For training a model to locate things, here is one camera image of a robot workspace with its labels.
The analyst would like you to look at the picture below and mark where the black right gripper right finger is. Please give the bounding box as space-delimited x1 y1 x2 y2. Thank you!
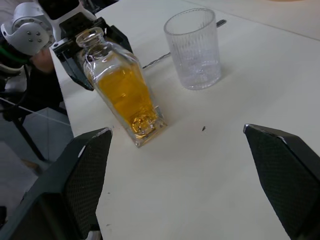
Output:
243 123 320 240

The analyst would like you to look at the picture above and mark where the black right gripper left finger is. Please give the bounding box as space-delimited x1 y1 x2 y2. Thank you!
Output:
0 127 114 240

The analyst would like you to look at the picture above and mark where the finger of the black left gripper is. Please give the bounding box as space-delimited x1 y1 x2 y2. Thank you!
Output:
104 24 134 53
55 48 95 91

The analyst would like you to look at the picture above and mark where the long twisted metal spoon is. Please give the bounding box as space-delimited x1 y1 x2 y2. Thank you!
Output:
141 19 227 70

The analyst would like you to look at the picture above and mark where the square glass bottle amber liquid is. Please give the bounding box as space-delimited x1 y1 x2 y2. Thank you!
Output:
75 26 168 148

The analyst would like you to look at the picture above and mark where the ribbed clear drinking glass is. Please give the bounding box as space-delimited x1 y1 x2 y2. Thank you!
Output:
163 7 223 91

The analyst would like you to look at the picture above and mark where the black metal stand frame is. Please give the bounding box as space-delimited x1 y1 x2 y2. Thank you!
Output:
0 89 50 163

